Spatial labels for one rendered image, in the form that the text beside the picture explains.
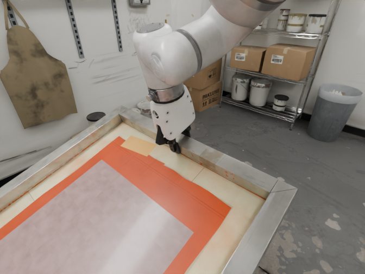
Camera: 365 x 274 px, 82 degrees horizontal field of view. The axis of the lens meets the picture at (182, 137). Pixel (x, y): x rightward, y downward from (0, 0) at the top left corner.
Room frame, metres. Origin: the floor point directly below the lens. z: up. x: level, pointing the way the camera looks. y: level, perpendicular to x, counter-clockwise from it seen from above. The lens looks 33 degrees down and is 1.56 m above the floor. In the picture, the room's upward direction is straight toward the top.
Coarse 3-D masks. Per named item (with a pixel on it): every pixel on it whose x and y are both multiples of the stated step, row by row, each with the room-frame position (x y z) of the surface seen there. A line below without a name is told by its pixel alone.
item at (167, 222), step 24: (168, 168) 0.41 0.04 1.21; (144, 192) 0.34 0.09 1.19; (168, 192) 0.34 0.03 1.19; (192, 192) 0.33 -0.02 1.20; (120, 216) 0.29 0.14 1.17; (144, 216) 0.29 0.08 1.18; (168, 216) 0.28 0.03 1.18; (192, 216) 0.27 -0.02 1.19; (216, 216) 0.27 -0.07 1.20; (96, 240) 0.25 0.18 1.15; (120, 240) 0.24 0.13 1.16; (144, 240) 0.24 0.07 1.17; (168, 240) 0.23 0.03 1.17; (192, 240) 0.23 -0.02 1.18; (72, 264) 0.21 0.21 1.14; (96, 264) 0.20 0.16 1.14; (120, 264) 0.20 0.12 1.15; (144, 264) 0.20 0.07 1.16; (168, 264) 0.19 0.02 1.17
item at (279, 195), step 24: (120, 120) 0.62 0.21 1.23; (144, 120) 0.56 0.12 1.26; (72, 144) 0.51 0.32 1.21; (192, 144) 0.44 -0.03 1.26; (48, 168) 0.44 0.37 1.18; (216, 168) 0.37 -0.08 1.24; (240, 168) 0.35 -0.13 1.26; (0, 192) 0.37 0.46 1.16; (24, 192) 0.39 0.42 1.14; (264, 192) 0.29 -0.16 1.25; (288, 192) 0.28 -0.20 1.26; (264, 216) 0.24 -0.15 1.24; (264, 240) 0.20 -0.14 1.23; (240, 264) 0.17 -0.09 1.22
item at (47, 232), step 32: (96, 160) 0.47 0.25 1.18; (128, 160) 0.45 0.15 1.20; (64, 192) 0.37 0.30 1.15; (96, 192) 0.36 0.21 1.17; (128, 192) 0.35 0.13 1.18; (32, 224) 0.30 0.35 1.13; (64, 224) 0.29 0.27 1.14; (96, 224) 0.28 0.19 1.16; (0, 256) 0.24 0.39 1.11; (32, 256) 0.23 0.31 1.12; (64, 256) 0.22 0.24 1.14
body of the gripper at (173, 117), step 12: (180, 96) 0.41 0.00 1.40; (156, 108) 0.40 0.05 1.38; (168, 108) 0.40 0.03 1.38; (180, 108) 0.43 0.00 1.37; (192, 108) 0.46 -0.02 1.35; (156, 120) 0.41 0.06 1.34; (168, 120) 0.40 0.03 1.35; (180, 120) 0.43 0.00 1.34; (192, 120) 0.46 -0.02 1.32; (168, 132) 0.40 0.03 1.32; (180, 132) 0.43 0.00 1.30
